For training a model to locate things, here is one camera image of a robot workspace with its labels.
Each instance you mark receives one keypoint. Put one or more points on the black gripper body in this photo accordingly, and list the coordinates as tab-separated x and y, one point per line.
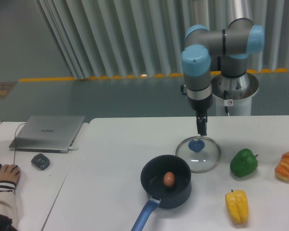
200	105

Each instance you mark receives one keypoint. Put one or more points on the glass pot lid blue knob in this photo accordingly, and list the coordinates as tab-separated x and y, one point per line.
202	154

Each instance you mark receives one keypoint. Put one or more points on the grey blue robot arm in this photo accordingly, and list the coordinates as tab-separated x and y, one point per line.
214	64

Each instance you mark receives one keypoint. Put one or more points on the striped cream sleeve forearm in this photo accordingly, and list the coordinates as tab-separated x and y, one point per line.
8	205

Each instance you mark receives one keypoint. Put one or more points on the person's hand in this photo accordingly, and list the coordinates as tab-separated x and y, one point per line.
10	173

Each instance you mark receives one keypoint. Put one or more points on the green bell pepper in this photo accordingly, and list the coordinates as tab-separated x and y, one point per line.
243	163

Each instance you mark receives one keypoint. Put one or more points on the brown egg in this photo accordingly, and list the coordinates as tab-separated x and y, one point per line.
169	179

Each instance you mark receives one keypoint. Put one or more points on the dark blue saucepan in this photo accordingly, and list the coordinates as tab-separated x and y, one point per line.
160	196

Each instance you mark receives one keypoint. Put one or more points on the yellow bell pepper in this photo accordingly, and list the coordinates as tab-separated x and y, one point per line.
237	206

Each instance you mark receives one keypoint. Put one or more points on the orange croissant bread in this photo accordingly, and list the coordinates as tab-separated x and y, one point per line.
282	168

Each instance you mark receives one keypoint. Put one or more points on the dark earbuds case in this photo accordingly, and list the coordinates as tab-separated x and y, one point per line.
40	161

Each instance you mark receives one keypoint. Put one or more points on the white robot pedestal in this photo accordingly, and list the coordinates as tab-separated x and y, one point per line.
233	96

